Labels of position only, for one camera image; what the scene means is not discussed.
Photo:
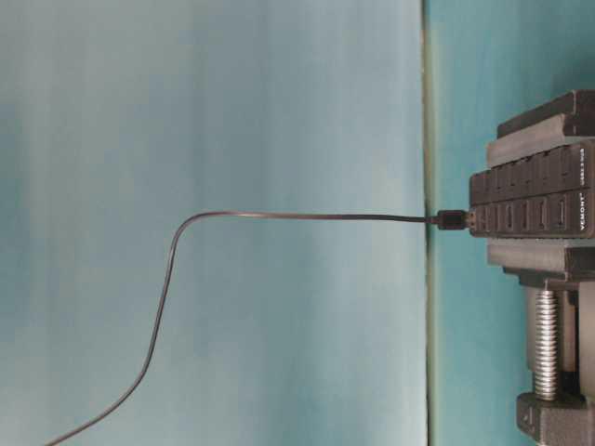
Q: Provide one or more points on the silver vise lead screw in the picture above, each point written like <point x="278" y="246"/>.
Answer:
<point x="546" y="366"/>

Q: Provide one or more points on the black bench vise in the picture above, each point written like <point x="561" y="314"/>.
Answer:
<point x="564" y="266"/>

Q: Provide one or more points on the black multi-port USB hub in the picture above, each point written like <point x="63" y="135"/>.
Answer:
<point x="549" y="195"/>

